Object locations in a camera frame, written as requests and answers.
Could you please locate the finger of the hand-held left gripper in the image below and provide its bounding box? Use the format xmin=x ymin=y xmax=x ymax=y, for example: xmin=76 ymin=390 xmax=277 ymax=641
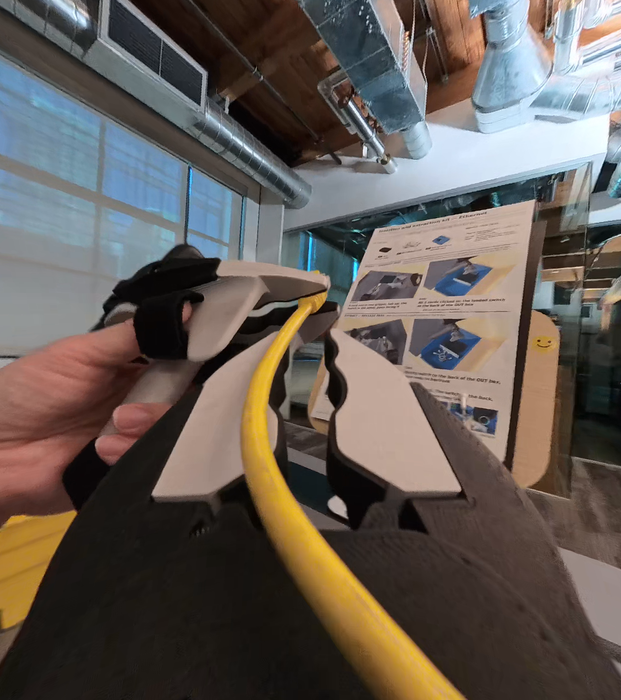
xmin=236 ymin=300 xmax=340 ymax=356
xmin=216 ymin=260 xmax=331 ymax=310

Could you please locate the grey wall air vent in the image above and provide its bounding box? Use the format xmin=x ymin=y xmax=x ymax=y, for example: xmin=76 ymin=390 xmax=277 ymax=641
xmin=83 ymin=0 xmax=208 ymax=114

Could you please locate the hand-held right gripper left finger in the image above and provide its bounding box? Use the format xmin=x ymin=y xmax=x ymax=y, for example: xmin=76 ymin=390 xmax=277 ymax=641
xmin=152 ymin=339 xmax=290 ymax=528

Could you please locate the foil wrapped rectangular duct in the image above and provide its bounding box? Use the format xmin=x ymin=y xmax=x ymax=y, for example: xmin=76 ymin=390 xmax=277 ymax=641
xmin=298 ymin=0 xmax=433 ymax=160

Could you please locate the large window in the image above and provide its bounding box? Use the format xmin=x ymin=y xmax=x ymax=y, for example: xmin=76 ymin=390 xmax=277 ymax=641
xmin=0 ymin=33 xmax=247 ymax=357

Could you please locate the silver insulated pipe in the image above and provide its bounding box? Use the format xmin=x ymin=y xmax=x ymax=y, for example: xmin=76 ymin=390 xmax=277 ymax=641
xmin=317 ymin=70 xmax=399 ymax=175

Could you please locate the person's left hand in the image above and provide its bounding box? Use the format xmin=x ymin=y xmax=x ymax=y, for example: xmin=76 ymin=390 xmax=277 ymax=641
xmin=0 ymin=322 xmax=174 ymax=556

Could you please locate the yellow ethernet cable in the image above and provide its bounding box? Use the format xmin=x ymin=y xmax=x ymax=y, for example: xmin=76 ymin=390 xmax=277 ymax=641
xmin=240 ymin=290 xmax=467 ymax=700

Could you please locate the round spiral air duct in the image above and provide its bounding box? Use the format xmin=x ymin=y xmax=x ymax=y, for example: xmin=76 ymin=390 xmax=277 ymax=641
xmin=0 ymin=0 xmax=98 ymax=47
xmin=189 ymin=93 xmax=312 ymax=210

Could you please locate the yellow plastic bin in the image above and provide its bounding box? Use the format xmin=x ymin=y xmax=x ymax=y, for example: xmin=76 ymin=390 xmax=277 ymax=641
xmin=0 ymin=511 xmax=78 ymax=630

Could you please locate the large silver conical duct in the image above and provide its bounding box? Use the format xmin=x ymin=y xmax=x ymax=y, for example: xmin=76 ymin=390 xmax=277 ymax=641
xmin=471 ymin=0 xmax=621 ymax=135

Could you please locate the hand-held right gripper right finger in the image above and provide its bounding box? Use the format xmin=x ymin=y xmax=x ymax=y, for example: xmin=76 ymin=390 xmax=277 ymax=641
xmin=323 ymin=327 xmax=463 ymax=531

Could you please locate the interior glass window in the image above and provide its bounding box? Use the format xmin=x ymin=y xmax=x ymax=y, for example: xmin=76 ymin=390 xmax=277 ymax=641
xmin=283 ymin=164 xmax=593 ymax=493

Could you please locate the instruction poster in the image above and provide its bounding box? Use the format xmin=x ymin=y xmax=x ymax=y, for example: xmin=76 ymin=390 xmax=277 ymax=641
xmin=310 ymin=199 xmax=537 ymax=464

